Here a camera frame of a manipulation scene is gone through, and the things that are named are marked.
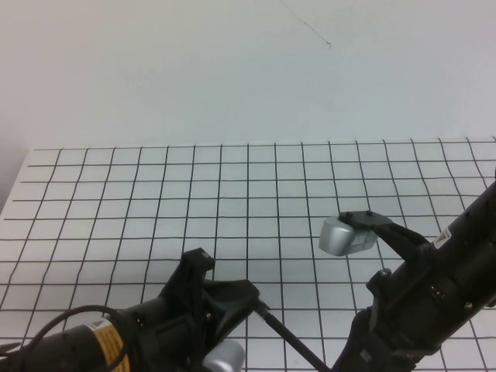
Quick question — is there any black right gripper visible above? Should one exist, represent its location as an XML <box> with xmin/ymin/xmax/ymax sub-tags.
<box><xmin>331</xmin><ymin>247</ymin><xmax>487</xmax><ymax>372</ymax></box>

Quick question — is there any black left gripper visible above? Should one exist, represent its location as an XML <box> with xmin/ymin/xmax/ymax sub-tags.
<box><xmin>123</xmin><ymin>247</ymin><xmax>261</xmax><ymax>372</ymax></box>

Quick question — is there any black pen silver tip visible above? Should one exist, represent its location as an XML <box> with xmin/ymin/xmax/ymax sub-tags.
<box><xmin>263</xmin><ymin>308</ymin><xmax>329</xmax><ymax>372</ymax></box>

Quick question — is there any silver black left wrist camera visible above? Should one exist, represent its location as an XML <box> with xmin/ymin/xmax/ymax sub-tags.
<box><xmin>201</xmin><ymin>339</ymin><xmax>246</xmax><ymax>372</ymax></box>

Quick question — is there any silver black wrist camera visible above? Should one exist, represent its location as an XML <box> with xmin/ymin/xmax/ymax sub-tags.
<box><xmin>318</xmin><ymin>216</ymin><xmax>383</xmax><ymax>258</ymax></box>
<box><xmin>201</xmin><ymin>339</ymin><xmax>246</xmax><ymax>372</ymax></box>

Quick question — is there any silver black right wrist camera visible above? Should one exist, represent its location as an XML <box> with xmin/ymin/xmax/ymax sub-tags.
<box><xmin>318</xmin><ymin>216</ymin><xmax>383</xmax><ymax>258</ymax></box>

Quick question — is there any black right camera mount bracket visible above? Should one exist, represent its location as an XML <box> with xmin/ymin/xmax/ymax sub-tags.
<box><xmin>336</xmin><ymin>209</ymin><xmax>439</xmax><ymax>269</ymax></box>

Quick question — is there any black left camera cable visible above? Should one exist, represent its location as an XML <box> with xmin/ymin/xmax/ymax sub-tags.
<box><xmin>21</xmin><ymin>305</ymin><xmax>129</xmax><ymax>372</ymax></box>

